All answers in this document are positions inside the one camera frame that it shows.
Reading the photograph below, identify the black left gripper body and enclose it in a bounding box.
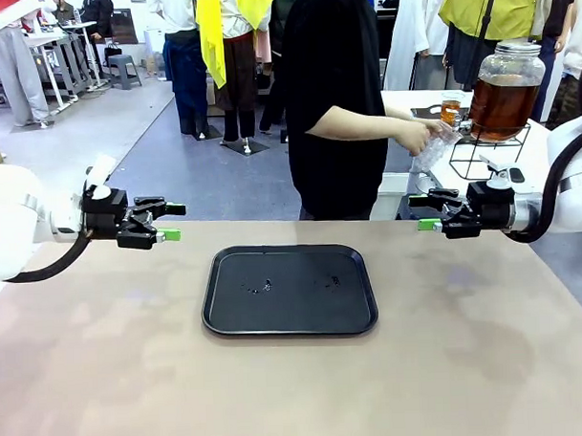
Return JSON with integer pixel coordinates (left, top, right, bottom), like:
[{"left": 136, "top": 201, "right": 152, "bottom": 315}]
[{"left": 81, "top": 186, "right": 137, "bottom": 240}]

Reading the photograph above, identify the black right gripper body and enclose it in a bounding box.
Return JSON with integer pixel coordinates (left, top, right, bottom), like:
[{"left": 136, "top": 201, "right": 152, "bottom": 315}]
[{"left": 461, "top": 178, "right": 517, "bottom": 233}]

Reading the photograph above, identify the tall clear plastic iced cup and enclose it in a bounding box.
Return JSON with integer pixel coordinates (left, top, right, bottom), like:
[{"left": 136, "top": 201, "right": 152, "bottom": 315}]
[{"left": 408, "top": 123, "right": 461, "bottom": 176}]

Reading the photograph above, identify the short clear plastic iced cup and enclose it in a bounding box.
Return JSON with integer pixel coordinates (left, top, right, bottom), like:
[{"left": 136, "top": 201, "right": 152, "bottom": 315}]
[{"left": 440, "top": 91, "right": 463, "bottom": 126}]

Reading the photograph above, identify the person's left forearm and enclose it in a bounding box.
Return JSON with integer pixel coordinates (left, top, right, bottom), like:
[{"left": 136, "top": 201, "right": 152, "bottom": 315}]
[{"left": 383, "top": 103, "right": 420, "bottom": 126}]

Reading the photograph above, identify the person's right forearm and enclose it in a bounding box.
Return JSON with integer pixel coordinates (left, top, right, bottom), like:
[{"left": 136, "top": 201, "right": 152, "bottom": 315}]
[{"left": 303, "top": 102, "right": 404, "bottom": 144}]

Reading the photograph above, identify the person's right hand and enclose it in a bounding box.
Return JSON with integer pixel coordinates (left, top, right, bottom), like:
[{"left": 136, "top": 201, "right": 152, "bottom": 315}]
[{"left": 393, "top": 120, "right": 435, "bottom": 159}]

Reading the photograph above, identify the person's left hand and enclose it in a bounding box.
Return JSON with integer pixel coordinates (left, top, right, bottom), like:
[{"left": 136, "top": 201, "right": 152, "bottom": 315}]
[{"left": 411, "top": 115, "right": 450, "bottom": 139}]

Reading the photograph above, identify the glass tea dispenser jar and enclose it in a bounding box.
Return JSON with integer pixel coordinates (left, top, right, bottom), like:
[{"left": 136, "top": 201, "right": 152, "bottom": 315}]
[{"left": 451, "top": 39, "right": 550, "bottom": 144}]

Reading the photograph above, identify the mannequin with navy trousers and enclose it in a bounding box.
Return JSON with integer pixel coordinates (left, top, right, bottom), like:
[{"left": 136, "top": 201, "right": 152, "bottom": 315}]
[{"left": 146, "top": 0, "right": 213, "bottom": 142}]

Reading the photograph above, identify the grey plastic step stool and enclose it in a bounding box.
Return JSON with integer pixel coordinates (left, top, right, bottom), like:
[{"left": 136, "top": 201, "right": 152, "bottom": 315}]
[{"left": 105, "top": 53, "right": 143, "bottom": 92}]

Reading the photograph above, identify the mannequin with yellow scarf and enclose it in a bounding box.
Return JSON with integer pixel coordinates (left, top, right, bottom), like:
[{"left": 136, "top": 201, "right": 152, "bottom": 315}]
[{"left": 194, "top": 0, "right": 280, "bottom": 158}]

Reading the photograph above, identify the figure in grey trousers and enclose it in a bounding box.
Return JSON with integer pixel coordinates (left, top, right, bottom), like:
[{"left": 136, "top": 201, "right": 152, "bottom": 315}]
[{"left": 0, "top": 0, "right": 54, "bottom": 132}]

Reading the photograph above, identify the hanging white coat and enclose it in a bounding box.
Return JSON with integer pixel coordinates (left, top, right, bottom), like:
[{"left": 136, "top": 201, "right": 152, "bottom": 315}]
[{"left": 383, "top": 0, "right": 453, "bottom": 92}]

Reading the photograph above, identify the black plastic serving tray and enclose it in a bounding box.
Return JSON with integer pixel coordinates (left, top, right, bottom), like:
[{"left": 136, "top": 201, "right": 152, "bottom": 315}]
[{"left": 199, "top": 240, "right": 380, "bottom": 342}]

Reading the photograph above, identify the white standing desk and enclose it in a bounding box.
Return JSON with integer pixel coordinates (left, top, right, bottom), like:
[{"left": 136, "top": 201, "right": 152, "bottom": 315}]
[{"left": 23, "top": 21, "right": 107, "bottom": 109}]

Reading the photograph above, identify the person in black top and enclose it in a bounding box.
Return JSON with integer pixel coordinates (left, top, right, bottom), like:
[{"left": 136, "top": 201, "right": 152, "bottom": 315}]
[{"left": 267, "top": 0, "right": 393, "bottom": 225}]

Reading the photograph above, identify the black rectangular panel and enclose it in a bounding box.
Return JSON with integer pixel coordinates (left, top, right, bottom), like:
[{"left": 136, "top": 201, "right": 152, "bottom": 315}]
[{"left": 105, "top": 7, "right": 139, "bottom": 47}]

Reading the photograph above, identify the mannequin with yellow-green jacket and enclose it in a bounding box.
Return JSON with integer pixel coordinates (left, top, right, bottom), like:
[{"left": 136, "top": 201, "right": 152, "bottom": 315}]
[{"left": 437, "top": 0, "right": 555, "bottom": 92}]

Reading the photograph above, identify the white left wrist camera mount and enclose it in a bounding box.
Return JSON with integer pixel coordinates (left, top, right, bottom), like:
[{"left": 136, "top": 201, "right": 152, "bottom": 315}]
[{"left": 84, "top": 154, "right": 119, "bottom": 201}]

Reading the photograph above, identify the black wire jar stand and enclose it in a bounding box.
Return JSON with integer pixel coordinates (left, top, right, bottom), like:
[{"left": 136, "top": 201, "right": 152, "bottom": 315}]
[{"left": 447, "top": 122, "right": 534, "bottom": 181}]

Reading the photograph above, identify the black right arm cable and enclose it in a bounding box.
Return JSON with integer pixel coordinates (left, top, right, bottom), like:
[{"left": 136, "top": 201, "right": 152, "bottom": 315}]
[{"left": 498, "top": 56, "right": 582, "bottom": 245}]

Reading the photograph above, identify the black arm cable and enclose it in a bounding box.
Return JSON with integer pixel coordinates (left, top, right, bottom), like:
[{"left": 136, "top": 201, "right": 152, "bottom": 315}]
[
  {"left": 0, "top": 229, "right": 97, "bottom": 286},
  {"left": 498, "top": 56, "right": 582, "bottom": 245}
]

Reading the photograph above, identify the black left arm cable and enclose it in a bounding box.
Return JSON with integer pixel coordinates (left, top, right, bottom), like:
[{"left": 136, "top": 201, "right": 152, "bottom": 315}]
[{"left": 0, "top": 229, "right": 97, "bottom": 286}]

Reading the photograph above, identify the black tray with handle cutout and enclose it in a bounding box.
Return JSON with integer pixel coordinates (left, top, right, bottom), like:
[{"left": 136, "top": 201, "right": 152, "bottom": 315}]
[{"left": 409, "top": 103, "right": 474, "bottom": 140}]

